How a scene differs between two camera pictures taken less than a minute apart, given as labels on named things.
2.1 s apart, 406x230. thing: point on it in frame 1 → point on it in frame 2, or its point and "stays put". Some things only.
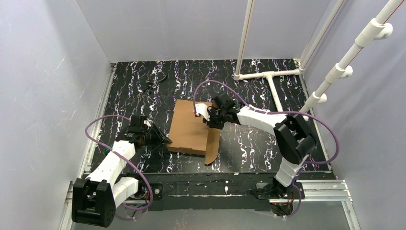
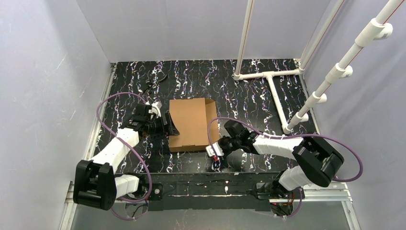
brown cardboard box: (188, 133) stays put
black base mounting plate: (207, 191) stays put
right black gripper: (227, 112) → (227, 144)
